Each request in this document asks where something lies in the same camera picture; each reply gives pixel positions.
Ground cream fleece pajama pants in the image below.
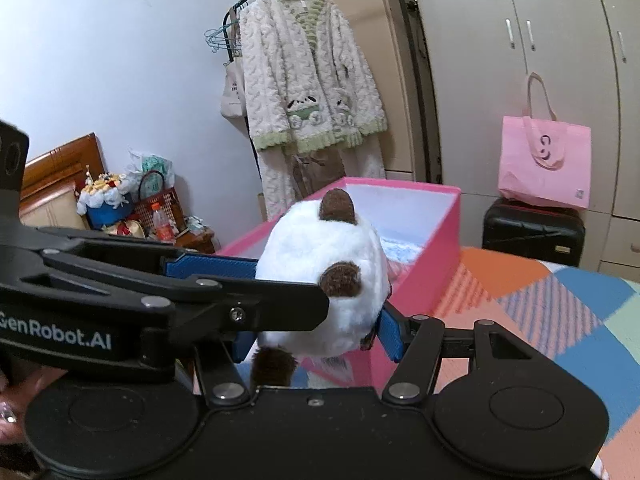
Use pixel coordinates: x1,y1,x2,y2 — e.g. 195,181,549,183
255,135,387,223

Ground black suitcase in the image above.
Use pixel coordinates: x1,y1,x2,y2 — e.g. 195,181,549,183
481,197,587,268

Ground blue white wet wipes pack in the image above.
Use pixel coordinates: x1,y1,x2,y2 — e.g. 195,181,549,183
381,235,431,265

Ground beige canvas tote bag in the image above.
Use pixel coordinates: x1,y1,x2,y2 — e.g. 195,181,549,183
220,57,247,120

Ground pink tote bag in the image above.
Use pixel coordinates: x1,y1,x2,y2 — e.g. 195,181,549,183
497,72,593,211

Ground green white diaper pack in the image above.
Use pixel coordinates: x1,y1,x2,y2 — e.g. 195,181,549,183
127,149,176,188

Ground beige wardrobe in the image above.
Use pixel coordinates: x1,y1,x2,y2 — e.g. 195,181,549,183
402,0,640,281

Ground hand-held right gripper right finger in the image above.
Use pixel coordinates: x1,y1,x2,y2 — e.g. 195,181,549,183
377,305,533,407

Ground blue wire hangers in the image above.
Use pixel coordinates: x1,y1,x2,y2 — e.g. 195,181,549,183
204,22,241,56

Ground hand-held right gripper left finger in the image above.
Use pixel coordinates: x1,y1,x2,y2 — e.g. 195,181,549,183
192,332,257,407

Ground black clothes rack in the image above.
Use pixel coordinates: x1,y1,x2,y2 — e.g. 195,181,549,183
222,0,311,211

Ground panda plush toy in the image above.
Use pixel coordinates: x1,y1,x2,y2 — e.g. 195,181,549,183
250,188,392,388

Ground person's left hand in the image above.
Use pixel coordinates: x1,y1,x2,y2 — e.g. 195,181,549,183
0,357,68,443

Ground pink cardboard box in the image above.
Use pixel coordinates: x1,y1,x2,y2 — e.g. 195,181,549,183
215,176,462,388

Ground woven basket bag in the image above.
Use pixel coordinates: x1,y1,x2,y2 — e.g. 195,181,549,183
134,170,181,241

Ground flower bouquet box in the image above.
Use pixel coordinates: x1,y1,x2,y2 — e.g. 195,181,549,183
76,165,135,231

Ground orange drink bottle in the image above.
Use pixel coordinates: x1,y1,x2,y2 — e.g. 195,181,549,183
151,202,175,245

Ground cream fleece pajama jacket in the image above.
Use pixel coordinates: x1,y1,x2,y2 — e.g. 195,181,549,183
239,0,390,153

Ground wooden headboard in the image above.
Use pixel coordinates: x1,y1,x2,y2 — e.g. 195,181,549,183
20,132,107,231

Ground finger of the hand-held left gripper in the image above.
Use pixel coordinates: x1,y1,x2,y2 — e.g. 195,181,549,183
140,277,331,343
37,227,259,293

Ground patchwork tablecloth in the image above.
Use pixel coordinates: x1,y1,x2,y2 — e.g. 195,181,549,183
430,246,640,480

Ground wooden nightstand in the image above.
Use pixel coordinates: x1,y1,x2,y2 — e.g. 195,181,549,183
175,227,221,256

